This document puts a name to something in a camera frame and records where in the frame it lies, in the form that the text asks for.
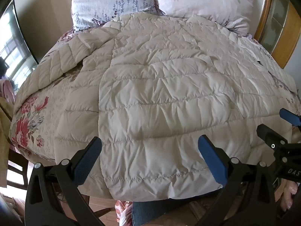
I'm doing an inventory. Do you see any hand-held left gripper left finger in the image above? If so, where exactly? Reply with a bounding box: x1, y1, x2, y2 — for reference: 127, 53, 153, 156
25, 136, 103, 226

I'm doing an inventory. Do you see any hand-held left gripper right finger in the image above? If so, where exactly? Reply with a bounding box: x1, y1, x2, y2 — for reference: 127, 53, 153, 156
198, 135, 278, 226

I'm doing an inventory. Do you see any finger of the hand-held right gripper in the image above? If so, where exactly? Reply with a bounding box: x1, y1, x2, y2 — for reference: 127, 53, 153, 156
256, 124, 289, 156
279, 108, 301, 127

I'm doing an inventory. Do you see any beige quilted down jacket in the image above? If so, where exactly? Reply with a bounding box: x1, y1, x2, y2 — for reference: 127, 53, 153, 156
17, 13, 298, 202

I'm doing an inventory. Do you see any person's right hand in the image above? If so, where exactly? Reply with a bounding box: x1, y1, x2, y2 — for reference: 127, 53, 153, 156
279, 180, 298, 213

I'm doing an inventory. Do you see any person's red floral garment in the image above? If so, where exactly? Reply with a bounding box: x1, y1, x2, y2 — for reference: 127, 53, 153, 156
115, 200, 133, 226

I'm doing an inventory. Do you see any wooden framed glass door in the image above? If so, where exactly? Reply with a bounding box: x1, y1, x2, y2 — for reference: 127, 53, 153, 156
255, 0, 298, 69

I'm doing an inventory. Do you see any floral bedspread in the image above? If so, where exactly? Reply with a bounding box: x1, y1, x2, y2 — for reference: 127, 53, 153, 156
9, 29, 301, 167

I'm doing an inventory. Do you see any dark wooden chair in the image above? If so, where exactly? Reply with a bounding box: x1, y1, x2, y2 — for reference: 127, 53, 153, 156
6, 137, 31, 193

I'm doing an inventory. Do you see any person's blue jeans leg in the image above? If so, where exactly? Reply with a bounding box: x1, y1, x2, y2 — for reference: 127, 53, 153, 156
132, 196, 221, 226

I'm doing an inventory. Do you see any pink floral cushion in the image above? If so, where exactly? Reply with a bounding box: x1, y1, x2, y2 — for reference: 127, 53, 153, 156
0, 79, 16, 99

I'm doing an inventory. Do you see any black flat screen television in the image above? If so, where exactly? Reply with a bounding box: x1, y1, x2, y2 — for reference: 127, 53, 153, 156
0, 0, 39, 85

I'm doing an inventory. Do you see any pink tree print pillow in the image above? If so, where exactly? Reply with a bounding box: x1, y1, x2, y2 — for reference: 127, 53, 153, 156
155, 0, 254, 37

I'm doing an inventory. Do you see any lavender print pillow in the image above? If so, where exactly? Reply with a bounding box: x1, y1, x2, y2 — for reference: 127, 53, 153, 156
71, 0, 160, 32

